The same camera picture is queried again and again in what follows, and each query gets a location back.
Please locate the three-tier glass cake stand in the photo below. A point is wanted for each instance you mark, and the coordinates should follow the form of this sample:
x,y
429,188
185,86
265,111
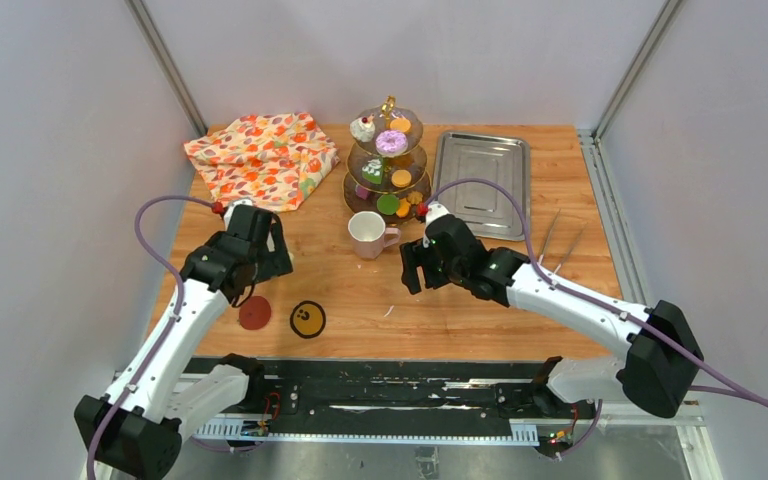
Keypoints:
x,y
360,153

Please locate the aluminium frame post left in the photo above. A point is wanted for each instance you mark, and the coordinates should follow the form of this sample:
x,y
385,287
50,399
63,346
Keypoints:
x,y
156,43

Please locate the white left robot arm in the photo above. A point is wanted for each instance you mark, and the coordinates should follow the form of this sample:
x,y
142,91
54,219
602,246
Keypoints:
x,y
140,423

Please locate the green square cake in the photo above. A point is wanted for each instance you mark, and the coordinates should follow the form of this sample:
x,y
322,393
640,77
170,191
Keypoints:
x,y
373,171

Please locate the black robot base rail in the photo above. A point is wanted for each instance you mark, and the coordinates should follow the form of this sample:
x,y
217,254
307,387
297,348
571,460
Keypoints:
x,y
430,396

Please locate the white slotted cable duct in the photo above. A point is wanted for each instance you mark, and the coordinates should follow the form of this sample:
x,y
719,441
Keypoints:
x,y
509,433

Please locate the purple frosted donut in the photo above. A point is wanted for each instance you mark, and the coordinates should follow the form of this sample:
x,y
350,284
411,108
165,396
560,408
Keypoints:
x,y
391,143

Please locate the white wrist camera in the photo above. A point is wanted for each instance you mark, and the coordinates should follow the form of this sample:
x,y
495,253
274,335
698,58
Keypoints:
x,y
232,207
435,211

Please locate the aluminium frame post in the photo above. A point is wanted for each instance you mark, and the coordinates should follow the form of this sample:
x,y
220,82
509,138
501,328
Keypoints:
x,y
156,43
662,22

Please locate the long metal tongs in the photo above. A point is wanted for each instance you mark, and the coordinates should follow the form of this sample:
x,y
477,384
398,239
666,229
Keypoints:
x,y
559,244

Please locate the orange round biscuit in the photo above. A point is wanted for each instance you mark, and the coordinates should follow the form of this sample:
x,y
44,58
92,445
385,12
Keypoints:
x,y
401,124
401,178

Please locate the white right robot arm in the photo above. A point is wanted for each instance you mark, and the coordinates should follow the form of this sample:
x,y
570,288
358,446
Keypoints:
x,y
654,354

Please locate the brown bread roll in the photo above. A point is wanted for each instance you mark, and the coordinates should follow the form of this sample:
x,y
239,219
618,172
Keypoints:
x,y
403,161

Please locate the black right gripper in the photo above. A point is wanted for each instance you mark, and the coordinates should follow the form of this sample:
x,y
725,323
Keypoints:
x,y
417,254

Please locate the aluminium frame post right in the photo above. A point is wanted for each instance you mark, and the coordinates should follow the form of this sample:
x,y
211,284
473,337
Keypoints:
x,y
662,22

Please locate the floral orange cloth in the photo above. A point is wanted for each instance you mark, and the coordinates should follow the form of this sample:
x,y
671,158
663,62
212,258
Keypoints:
x,y
276,161

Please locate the magenta square cake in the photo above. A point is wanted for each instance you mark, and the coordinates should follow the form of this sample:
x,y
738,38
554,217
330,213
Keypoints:
x,y
361,192

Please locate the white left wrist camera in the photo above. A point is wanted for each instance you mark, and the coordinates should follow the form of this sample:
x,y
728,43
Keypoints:
x,y
232,207

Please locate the small orange flower cookie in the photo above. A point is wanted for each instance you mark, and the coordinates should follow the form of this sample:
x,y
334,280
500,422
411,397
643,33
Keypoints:
x,y
415,197

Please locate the metal serving tray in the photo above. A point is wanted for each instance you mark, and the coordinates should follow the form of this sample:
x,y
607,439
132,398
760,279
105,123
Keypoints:
x,y
497,174

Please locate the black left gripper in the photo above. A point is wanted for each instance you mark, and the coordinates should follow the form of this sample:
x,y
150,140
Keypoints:
x,y
277,260

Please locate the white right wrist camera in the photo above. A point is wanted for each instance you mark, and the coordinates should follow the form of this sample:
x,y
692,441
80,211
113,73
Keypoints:
x,y
435,211

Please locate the white cream cupcake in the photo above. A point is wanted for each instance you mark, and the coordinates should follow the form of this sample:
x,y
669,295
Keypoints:
x,y
363,128

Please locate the red round coaster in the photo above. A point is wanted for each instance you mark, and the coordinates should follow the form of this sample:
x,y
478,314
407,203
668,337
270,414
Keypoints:
x,y
255,313

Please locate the pink mug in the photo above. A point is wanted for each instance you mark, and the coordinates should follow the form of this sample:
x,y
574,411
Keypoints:
x,y
370,234

